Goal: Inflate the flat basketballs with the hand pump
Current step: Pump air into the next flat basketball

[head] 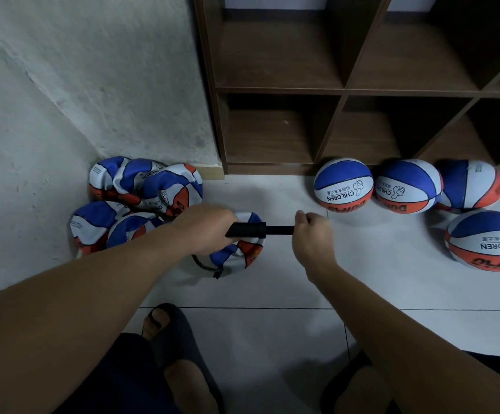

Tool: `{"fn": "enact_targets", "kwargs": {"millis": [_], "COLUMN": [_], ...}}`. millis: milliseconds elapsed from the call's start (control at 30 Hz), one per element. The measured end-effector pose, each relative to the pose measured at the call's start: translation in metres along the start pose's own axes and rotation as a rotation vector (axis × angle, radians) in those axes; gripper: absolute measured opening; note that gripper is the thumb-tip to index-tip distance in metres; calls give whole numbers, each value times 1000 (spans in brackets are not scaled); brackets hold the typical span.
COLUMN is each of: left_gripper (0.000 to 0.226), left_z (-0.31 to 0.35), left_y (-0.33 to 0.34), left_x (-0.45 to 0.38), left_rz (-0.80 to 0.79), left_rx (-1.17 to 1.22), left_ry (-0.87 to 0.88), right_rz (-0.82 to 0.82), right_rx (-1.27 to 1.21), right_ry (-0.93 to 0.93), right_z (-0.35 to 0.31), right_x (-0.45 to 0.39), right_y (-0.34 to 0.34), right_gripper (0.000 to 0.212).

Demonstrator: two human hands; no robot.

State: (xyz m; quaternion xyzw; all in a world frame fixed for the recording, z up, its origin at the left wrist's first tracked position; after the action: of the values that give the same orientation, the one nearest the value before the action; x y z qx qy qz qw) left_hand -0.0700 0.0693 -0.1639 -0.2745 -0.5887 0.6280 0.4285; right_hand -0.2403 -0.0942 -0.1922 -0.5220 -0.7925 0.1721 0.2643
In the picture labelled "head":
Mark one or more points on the person's left forearm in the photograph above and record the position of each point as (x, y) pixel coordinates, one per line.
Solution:
(60, 332)

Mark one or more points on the person's right forearm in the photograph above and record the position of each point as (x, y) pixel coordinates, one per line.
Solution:
(423, 349)

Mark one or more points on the black hand pump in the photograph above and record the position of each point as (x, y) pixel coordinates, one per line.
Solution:
(250, 229)

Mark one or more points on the black sandal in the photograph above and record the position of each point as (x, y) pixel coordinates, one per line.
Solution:
(341, 379)
(177, 336)

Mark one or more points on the person's left hand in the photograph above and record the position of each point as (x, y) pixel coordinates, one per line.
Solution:
(202, 228)

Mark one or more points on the person's left foot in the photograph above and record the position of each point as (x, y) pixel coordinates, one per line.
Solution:
(189, 383)

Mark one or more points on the brown wooden cubby shelf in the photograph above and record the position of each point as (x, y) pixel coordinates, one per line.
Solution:
(272, 69)

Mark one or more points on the person's right hand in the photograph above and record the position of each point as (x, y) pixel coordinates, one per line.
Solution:
(315, 241)

